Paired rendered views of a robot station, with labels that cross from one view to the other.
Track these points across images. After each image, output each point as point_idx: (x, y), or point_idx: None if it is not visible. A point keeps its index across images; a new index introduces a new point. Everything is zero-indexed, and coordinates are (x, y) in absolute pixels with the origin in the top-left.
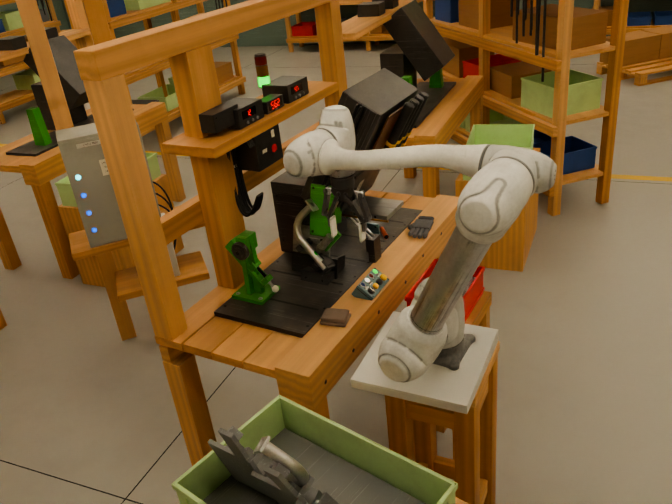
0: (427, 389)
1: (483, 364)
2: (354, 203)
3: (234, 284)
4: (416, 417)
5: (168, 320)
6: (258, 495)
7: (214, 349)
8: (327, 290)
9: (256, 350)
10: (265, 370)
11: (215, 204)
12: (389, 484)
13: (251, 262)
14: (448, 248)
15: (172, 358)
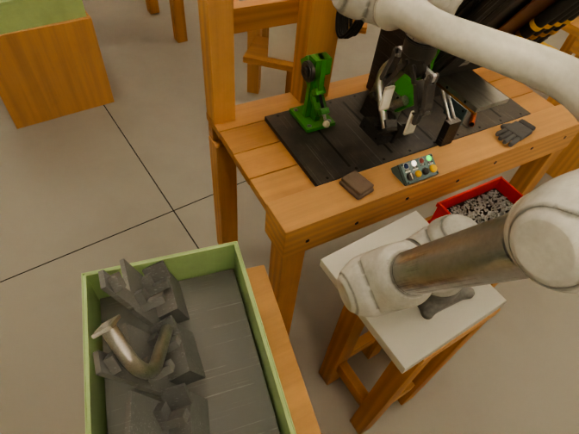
0: (381, 321)
1: (459, 331)
2: (419, 84)
3: (301, 98)
4: None
5: (214, 105)
6: None
7: (238, 152)
8: (373, 151)
9: (269, 175)
10: (261, 200)
11: (309, 9)
12: (269, 398)
13: (315, 87)
14: (475, 235)
15: (215, 138)
